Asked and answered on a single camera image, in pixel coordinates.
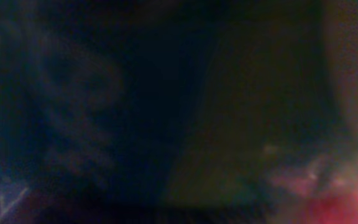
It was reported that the colourful tissue multipack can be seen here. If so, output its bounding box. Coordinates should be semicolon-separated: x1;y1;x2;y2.
0;1;358;223

